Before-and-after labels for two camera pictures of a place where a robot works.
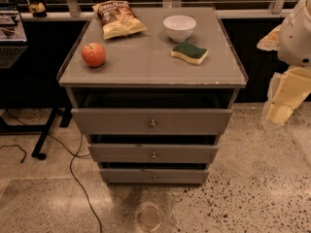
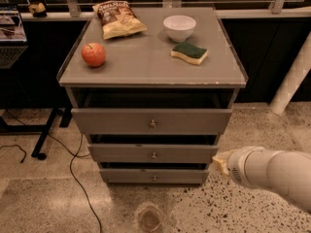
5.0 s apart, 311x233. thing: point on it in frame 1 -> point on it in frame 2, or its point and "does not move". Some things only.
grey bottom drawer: [155, 176] does not move
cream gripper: [296, 39] -> [237, 166]
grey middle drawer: [153, 152] does not move
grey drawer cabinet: [152, 105] does not move
